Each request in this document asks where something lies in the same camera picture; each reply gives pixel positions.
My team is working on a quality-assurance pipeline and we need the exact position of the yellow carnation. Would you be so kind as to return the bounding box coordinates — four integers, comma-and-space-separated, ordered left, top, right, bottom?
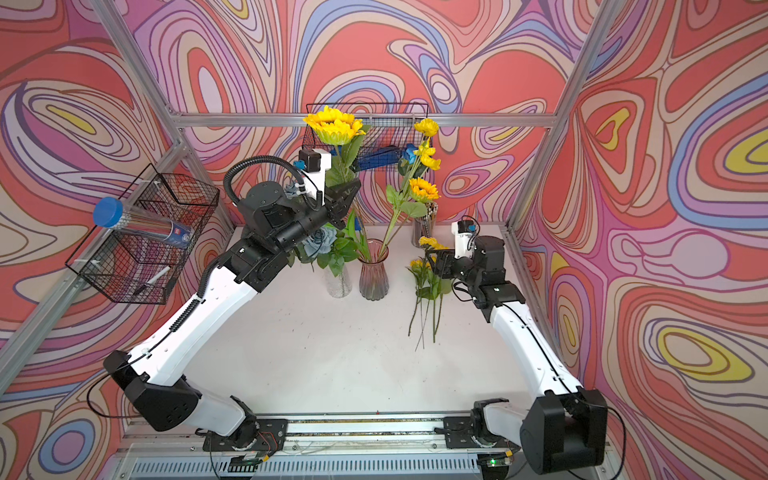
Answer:
418, 235, 448, 351

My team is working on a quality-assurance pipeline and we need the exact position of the yellow tulip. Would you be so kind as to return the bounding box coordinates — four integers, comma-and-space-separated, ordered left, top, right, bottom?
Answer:
420, 260, 432, 348

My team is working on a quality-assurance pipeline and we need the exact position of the tall sunflower bunch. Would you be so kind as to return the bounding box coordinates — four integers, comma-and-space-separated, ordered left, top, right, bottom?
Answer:
304, 106, 369, 270

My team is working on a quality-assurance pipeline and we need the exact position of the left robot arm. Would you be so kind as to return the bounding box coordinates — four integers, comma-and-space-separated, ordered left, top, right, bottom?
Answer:
104, 149, 361, 445

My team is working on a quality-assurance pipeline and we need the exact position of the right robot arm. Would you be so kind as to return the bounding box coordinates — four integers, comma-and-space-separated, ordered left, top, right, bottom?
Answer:
434, 228, 609, 474

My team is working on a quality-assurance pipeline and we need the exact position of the pink ribbed glass vase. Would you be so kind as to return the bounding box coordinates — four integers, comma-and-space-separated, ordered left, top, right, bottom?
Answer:
358, 239, 389, 301

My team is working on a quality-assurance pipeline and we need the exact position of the clear textured glass vase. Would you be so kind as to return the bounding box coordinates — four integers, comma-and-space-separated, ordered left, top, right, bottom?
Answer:
324, 265, 353, 299

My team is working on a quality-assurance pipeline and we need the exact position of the grey blue rose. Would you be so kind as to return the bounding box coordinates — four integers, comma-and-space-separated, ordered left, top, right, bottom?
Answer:
301, 224, 338, 262

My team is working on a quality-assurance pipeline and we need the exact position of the blue object in basket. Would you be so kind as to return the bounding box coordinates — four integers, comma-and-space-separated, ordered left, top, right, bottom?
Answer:
358, 148, 401, 171

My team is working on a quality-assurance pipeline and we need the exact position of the tall yellow flower sprig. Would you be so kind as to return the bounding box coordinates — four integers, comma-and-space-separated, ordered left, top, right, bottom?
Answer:
382, 118, 441, 247

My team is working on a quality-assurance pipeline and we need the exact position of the white marker pen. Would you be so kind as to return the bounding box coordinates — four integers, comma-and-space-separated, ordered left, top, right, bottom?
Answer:
132, 265, 170, 297

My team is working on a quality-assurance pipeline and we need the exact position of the tube with blue cap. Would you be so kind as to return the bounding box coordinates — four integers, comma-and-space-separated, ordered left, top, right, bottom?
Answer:
92, 197, 193, 249

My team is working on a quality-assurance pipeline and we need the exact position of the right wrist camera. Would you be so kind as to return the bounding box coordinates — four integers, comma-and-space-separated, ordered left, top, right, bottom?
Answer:
451, 218, 479, 259

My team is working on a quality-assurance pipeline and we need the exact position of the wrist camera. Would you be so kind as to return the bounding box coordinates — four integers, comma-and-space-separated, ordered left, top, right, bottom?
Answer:
451, 218, 479, 259
294, 148, 332, 204

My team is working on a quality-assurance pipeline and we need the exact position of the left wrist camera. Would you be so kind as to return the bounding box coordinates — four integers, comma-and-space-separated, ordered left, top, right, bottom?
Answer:
294, 148, 332, 204

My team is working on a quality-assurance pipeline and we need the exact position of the back wire basket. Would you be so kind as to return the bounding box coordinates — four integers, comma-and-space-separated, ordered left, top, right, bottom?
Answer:
306, 100, 430, 172

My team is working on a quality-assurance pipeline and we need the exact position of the wire basket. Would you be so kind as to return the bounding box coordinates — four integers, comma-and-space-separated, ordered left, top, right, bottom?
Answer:
306, 100, 430, 172
65, 165, 220, 304

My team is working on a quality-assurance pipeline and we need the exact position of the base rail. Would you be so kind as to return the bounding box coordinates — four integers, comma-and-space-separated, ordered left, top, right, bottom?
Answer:
108, 411, 527, 479

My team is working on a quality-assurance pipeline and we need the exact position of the left wire basket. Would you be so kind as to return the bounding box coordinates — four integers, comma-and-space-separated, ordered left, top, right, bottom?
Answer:
65, 165, 220, 304

